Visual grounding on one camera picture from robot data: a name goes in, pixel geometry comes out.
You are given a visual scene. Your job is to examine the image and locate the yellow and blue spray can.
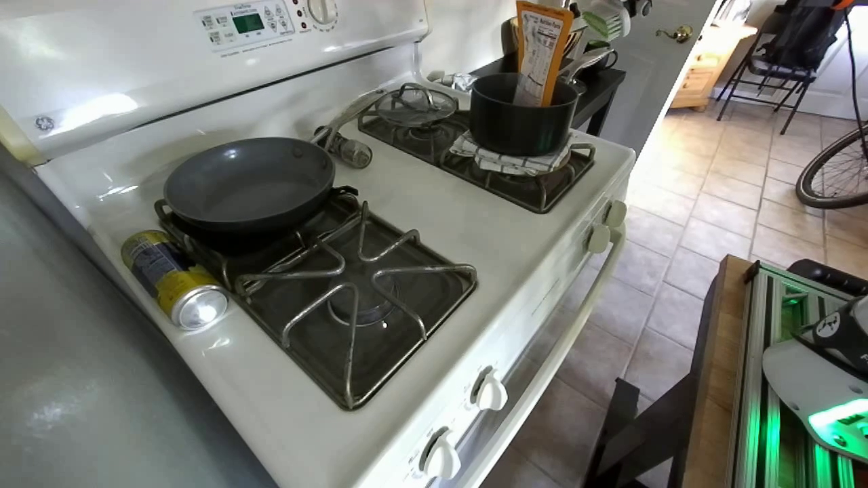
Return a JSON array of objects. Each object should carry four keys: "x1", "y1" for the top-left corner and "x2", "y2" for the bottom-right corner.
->
[{"x1": 118, "y1": 227, "x2": 232, "y2": 333}]

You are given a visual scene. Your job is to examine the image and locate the white and black robot base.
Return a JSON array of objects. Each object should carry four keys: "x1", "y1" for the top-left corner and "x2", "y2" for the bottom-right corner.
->
[{"x1": 759, "y1": 294, "x2": 868, "y2": 467}]

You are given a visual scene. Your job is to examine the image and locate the white stove knob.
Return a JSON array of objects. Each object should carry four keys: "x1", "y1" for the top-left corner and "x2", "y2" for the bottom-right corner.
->
[
  {"x1": 418, "y1": 425, "x2": 463, "y2": 483},
  {"x1": 470, "y1": 363, "x2": 509, "y2": 416},
  {"x1": 600, "y1": 197, "x2": 628, "y2": 227},
  {"x1": 580, "y1": 222, "x2": 615, "y2": 254}
]

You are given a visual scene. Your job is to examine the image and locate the black saucepan with steel handle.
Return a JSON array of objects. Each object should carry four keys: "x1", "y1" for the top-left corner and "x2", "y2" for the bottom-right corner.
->
[{"x1": 466, "y1": 44, "x2": 623, "y2": 161}]

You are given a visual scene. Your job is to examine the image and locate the black tripod legs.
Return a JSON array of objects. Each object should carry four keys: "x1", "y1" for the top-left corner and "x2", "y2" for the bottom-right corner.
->
[{"x1": 580, "y1": 375, "x2": 702, "y2": 488}]

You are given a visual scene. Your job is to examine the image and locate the dark backpack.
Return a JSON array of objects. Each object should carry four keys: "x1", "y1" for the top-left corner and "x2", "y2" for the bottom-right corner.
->
[{"x1": 767, "y1": 0, "x2": 849, "y2": 73}]

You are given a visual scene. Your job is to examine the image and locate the wooden cabinet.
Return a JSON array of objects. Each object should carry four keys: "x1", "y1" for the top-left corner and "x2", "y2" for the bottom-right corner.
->
[{"x1": 670, "y1": 22, "x2": 757, "y2": 113}]

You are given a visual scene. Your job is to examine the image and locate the orange box in pot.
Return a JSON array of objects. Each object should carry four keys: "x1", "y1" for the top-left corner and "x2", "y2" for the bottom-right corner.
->
[{"x1": 509, "y1": 0, "x2": 577, "y2": 109}]

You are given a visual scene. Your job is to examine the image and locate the black burner grate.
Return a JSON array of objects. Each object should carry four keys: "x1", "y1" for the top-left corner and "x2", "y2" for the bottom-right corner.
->
[
  {"x1": 151, "y1": 184, "x2": 483, "y2": 416},
  {"x1": 357, "y1": 78, "x2": 600, "y2": 218}
]

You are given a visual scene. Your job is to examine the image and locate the white panel door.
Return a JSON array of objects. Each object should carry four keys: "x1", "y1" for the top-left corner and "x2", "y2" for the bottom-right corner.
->
[{"x1": 594, "y1": 0, "x2": 722, "y2": 157}]

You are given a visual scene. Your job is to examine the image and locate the black frying pan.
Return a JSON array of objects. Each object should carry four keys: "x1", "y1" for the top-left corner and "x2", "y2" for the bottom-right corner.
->
[{"x1": 160, "y1": 85, "x2": 392, "y2": 242}]

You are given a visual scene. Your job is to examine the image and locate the small gray round cap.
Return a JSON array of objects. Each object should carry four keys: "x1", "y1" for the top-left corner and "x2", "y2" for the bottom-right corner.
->
[{"x1": 337, "y1": 132, "x2": 377, "y2": 173}]

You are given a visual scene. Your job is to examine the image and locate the black bicycle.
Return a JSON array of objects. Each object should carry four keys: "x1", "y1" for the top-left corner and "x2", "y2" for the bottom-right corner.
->
[{"x1": 791, "y1": 10, "x2": 868, "y2": 212}]

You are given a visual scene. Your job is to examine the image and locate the brass door knob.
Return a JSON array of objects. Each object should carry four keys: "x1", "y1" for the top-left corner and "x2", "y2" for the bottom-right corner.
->
[{"x1": 653, "y1": 25, "x2": 693, "y2": 47}]

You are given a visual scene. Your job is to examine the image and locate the white gas stove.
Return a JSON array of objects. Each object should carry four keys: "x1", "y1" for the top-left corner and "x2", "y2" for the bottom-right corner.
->
[{"x1": 0, "y1": 0, "x2": 639, "y2": 488}]

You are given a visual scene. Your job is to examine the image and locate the black flat device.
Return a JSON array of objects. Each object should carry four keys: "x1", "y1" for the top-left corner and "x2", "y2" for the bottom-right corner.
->
[{"x1": 783, "y1": 258, "x2": 868, "y2": 302}]

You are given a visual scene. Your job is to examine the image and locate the black folding chair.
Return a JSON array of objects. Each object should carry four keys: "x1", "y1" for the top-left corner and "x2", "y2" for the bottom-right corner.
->
[{"x1": 714, "y1": 25, "x2": 849, "y2": 139}]

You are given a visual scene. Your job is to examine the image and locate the white oven door handle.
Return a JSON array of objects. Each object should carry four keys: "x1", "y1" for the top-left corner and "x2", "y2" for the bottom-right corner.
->
[{"x1": 445, "y1": 226, "x2": 628, "y2": 488}]

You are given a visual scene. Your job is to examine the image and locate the wooden robot cart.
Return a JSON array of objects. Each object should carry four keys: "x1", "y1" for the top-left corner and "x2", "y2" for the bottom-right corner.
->
[{"x1": 681, "y1": 253, "x2": 868, "y2": 488}]

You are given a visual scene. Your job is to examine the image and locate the round glass lid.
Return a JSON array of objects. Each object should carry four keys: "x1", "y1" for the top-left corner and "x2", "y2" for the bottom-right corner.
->
[{"x1": 373, "y1": 81, "x2": 460, "y2": 131}]

